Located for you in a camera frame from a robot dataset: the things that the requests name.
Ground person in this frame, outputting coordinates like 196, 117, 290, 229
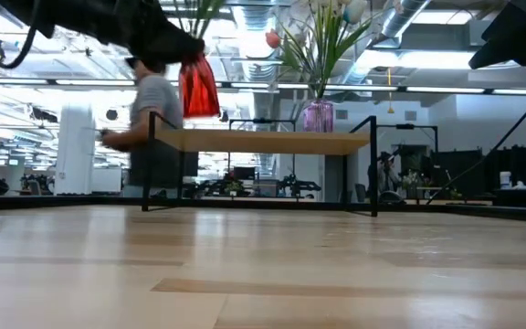
367, 151, 404, 203
100, 57, 200, 198

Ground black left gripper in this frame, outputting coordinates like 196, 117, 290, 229
102, 0, 207, 68

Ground red glass vase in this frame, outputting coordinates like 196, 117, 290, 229
178, 53, 222, 119

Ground wooden shelf with black legs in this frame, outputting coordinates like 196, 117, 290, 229
140, 111, 380, 218

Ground black partition screen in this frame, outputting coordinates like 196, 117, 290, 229
489, 145, 526, 189

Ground white round column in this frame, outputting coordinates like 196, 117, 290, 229
55, 102, 97, 196

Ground purple ribbed glass vase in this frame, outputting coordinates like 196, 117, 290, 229
302, 99, 336, 133

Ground white blossom artificial spray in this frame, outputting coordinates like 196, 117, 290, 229
171, 0, 227, 40
280, 0, 383, 101

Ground pink artificial tulip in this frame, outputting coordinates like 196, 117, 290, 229
265, 29, 283, 50

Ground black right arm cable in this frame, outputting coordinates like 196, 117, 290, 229
426, 63, 526, 205

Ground black aluminium table frame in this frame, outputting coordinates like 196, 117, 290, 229
0, 194, 526, 225

